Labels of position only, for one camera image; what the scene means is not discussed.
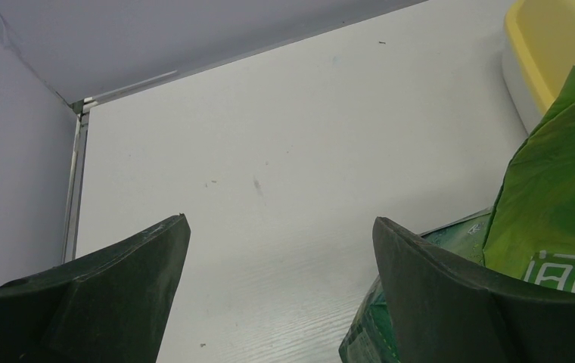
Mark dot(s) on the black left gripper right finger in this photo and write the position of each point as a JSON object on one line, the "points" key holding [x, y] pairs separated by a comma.
{"points": [[444, 308]]}

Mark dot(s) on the green cat litter bag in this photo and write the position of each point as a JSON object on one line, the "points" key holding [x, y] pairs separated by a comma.
{"points": [[527, 234]]}

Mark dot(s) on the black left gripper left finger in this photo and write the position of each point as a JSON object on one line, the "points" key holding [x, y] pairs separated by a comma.
{"points": [[111, 305]]}

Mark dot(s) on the yellow litter box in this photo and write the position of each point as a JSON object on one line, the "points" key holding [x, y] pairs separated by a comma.
{"points": [[538, 54]]}

